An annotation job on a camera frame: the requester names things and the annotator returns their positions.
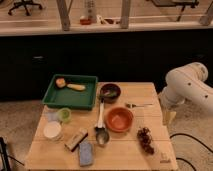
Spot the silver metal fork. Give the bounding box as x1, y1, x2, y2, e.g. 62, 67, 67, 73
125, 103, 153, 108

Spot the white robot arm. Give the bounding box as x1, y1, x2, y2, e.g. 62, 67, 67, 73
158, 62, 213, 125

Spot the green plastic cup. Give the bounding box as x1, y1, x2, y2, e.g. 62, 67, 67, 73
57, 108, 71, 123

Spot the clear plastic cup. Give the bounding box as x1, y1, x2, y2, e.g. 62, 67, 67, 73
45, 111, 59, 121

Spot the dark grape bunch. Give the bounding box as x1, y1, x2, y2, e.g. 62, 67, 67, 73
137, 127, 154, 155

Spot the orange bowl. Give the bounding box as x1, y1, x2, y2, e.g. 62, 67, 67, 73
105, 107, 133, 133

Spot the dark brown bowl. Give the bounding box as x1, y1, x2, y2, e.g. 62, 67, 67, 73
99, 83, 121, 103

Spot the green plastic tray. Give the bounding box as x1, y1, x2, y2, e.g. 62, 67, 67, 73
42, 74, 98, 110

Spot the blue grey sponge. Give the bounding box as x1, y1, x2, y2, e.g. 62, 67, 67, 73
79, 141, 93, 167

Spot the yellow toy bread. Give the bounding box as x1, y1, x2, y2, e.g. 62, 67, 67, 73
67, 84, 86, 91

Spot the orange round toy food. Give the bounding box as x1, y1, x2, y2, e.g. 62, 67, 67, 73
55, 78, 66, 88

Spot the white round container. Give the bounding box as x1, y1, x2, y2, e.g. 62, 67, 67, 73
43, 121, 62, 140

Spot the red bowl on counter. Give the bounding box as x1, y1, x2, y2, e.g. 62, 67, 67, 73
80, 17, 92, 25

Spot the black stand left edge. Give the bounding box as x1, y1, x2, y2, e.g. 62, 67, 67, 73
0, 137, 24, 171

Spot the black office chair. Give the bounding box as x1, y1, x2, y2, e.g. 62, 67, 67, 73
8, 0, 43, 16

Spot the black floor cable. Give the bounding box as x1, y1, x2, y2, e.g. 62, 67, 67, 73
169, 132, 213, 171

